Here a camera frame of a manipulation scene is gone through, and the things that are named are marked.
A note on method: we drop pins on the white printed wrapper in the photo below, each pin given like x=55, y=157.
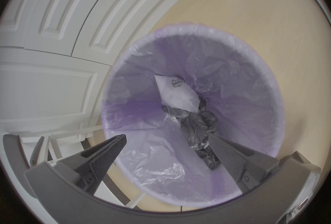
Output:
x=175, y=94

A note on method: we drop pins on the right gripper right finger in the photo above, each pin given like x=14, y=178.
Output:
x=235, y=160

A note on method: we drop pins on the white trash bin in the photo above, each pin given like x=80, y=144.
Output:
x=168, y=199

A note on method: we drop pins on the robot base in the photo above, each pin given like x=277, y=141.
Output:
x=302, y=199

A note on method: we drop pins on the crumpled black plastic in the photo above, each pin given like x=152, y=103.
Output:
x=199, y=127

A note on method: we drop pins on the grey chair with white legs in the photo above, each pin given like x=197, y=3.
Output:
x=53, y=148

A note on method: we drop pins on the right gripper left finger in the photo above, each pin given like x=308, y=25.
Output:
x=100, y=158

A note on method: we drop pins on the white wardrobe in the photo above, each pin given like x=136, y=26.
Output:
x=64, y=23

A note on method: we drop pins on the purple plastic bag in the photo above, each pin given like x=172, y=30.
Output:
x=232, y=75

